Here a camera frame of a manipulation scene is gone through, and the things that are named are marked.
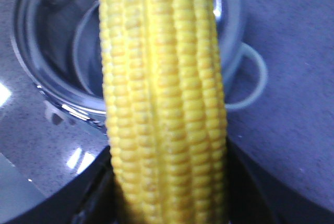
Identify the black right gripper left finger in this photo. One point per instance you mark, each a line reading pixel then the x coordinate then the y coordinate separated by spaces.
pixel 88 198

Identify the pale green electric cooking pot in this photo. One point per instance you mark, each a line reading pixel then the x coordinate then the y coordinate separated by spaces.
pixel 57 43

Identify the yellow corn cob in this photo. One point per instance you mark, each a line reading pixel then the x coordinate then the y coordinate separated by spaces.
pixel 165 112

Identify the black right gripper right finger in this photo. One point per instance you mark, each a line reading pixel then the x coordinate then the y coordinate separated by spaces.
pixel 258 197

